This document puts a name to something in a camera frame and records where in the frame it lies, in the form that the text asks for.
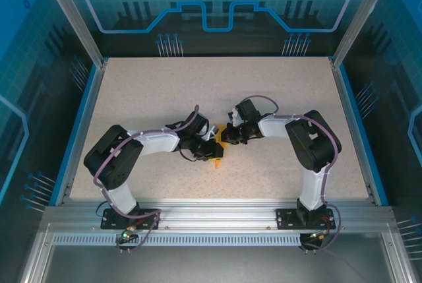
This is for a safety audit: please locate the orange paper sheet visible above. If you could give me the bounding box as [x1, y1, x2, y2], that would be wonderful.
[210, 123, 228, 169]

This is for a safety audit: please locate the small connector with green light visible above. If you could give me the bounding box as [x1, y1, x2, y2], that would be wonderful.
[120, 226, 138, 243]
[308, 230, 330, 241]

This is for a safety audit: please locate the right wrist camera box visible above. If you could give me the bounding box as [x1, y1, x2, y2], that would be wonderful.
[226, 107, 242, 128]

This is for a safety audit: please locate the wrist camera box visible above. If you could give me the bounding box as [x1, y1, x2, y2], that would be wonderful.
[204, 124, 220, 141]
[226, 107, 242, 128]

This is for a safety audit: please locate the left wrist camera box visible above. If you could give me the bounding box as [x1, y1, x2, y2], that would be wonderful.
[204, 124, 220, 141]

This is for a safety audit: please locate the aluminium mounting rail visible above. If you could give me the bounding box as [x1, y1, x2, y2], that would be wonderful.
[44, 199, 395, 231]

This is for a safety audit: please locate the slotted grey cable duct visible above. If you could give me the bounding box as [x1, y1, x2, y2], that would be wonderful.
[52, 233, 304, 247]

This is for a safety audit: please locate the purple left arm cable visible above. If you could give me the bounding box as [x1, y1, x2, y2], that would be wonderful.
[93, 104, 200, 256]

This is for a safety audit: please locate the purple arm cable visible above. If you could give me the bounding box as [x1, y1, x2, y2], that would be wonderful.
[242, 94, 344, 255]
[93, 104, 200, 256]

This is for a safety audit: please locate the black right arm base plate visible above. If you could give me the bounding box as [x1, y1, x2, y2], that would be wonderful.
[276, 208, 337, 230]

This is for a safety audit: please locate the aluminium side rail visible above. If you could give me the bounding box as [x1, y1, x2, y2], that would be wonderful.
[329, 61, 388, 206]
[54, 61, 108, 206]

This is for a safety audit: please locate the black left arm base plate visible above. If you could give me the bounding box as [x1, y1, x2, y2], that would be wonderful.
[100, 208, 161, 231]

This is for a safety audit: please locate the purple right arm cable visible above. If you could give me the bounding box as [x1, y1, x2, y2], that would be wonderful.
[242, 94, 344, 255]

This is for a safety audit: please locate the aluminium frame post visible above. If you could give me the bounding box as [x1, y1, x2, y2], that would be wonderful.
[36, 0, 108, 68]
[331, 0, 398, 68]

